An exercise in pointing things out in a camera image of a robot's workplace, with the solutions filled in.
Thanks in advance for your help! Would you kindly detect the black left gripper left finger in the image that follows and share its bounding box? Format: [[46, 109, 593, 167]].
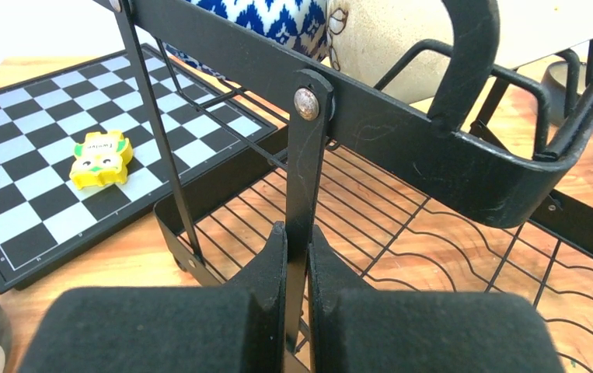
[[19, 221, 287, 372]]

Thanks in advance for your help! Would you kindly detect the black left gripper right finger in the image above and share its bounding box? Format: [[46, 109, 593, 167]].
[[309, 228, 563, 372]]

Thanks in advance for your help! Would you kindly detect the black wire dish rack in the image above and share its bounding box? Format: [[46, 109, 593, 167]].
[[103, 1, 593, 372]]

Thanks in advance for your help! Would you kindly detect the cream leaf bowl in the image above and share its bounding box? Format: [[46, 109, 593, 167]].
[[326, 0, 453, 103]]

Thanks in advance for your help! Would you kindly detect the yellow toy block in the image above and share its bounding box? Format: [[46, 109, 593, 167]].
[[69, 130, 134, 190]]

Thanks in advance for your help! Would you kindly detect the black white chessboard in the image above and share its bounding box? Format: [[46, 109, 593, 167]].
[[0, 44, 277, 293]]

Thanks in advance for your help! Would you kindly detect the blue diamond pattern bowl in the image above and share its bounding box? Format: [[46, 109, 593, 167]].
[[192, 0, 328, 61]]

